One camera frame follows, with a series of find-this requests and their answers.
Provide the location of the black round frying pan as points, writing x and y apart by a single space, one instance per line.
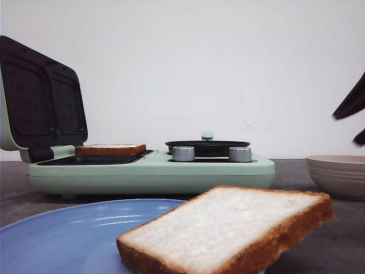
207 147

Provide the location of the beige ribbed bowl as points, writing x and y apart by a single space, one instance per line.
338 175

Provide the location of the white bread slice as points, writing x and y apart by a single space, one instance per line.
224 230
110 149

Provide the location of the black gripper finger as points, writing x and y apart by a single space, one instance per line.
353 102
359 140

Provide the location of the mint green sandwich maker lid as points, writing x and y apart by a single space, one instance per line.
41 103

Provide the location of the silver control knob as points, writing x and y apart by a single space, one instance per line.
240 154
183 154

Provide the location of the blue plastic plate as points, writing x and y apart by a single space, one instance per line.
78 239

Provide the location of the mint green breakfast maker base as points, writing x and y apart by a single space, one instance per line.
152 173

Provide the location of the left silver control knob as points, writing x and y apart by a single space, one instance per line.
183 154

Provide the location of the right silver control knob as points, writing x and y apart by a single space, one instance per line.
240 154

